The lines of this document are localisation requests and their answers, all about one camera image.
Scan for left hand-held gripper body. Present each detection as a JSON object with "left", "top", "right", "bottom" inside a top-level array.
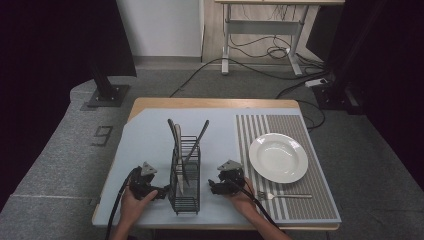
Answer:
[{"left": 128, "top": 161, "right": 158, "bottom": 201}]

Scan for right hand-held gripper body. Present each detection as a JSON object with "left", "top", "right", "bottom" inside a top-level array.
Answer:
[{"left": 216, "top": 159, "right": 247, "bottom": 196}]

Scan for black wire cutlery rack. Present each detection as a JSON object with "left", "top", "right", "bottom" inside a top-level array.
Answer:
[{"left": 167, "top": 134, "right": 202, "bottom": 216}]

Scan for person's left hand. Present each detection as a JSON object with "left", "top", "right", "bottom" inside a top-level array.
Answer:
[{"left": 119, "top": 189, "right": 159, "bottom": 228}]

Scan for person's right hand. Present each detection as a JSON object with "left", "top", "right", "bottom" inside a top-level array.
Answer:
[{"left": 225, "top": 176, "right": 258, "bottom": 215}]

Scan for light blue table mat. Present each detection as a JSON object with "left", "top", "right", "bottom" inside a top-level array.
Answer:
[{"left": 92, "top": 107, "right": 343, "bottom": 228}]

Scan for white deep plate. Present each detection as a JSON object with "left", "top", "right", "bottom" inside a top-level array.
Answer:
[{"left": 248, "top": 132, "right": 310, "bottom": 185}]

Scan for silver fork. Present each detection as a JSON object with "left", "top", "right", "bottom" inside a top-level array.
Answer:
[{"left": 256, "top": 191, "right": 314, "bottom": 201}]

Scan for black floor socket cover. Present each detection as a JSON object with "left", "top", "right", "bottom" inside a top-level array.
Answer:
[{"left": 91, "top": 125, "right": 114, "bottom": 148}]

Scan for grey striped placemat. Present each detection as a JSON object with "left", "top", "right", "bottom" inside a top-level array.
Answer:
[{"left": 235, "top": 114, "right": 343, "bottom": 224}]

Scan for white power strip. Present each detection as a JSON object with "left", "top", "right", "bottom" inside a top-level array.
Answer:
[{"left": 304, "top": 77, "right": 330, "bottom": 89}]

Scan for black metal stand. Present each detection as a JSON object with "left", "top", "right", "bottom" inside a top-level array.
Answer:
[{"left": 311, "top": 0, "right": 388, "bottom": 116}]

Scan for black curtain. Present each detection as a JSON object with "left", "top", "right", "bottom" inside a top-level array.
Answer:
[{"left": 0, "top": 0, "right": 138, "bottom": 211}]

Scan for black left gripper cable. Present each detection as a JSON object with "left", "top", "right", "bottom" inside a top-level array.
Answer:
[{"left": 105, "top": 167, "right": 138, "bottom": 240}]

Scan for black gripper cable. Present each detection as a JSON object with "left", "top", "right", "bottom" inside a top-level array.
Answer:
[
  {"left": 229, "top": 179, "right": 282, "bottom": 232},
  {"left": 105, "top": 167, "right": 138, "bottom": 240}
]

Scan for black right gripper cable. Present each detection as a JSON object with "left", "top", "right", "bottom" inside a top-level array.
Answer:
[{"left": 229, "top": 179, "right": 282, "bottom": 232}]

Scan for light handle table knife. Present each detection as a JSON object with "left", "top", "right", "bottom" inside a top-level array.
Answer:
[{"left": 174, "top": 123, "right": 185, "bottom": 197}]

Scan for black straight handle knife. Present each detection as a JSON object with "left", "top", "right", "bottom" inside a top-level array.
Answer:
[{"left": 183, "top": 119, "right": 211, "bottom": 187}]

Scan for black curved handle knife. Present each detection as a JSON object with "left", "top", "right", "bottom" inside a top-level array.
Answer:
[{"left": 167, "top": 118, "right": 179, "bottom": 158}]

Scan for black stand with base plate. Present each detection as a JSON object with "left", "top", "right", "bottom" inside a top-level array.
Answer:
[{"left": 79, "top": 61, "right": 131, "bottom": 112}]

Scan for black looped floor cable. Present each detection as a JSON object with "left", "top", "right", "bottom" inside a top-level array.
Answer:
[{"left": 275, "top": 79, "right": 327, "bottom": 132}]

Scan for long black floor cable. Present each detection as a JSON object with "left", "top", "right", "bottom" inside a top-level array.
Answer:
[{"left": 169, "top": 57, "right": 329, "bottom": 99}]

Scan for tangle of black cables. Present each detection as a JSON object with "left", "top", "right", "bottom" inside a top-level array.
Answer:
[{"left": 228, "top": 4, "right": 303, "bottom": 62}]

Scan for white metal frame desk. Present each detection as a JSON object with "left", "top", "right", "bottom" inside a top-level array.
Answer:
[{"left": 214, "top": 0, "right": 346, "bottom": 77}]

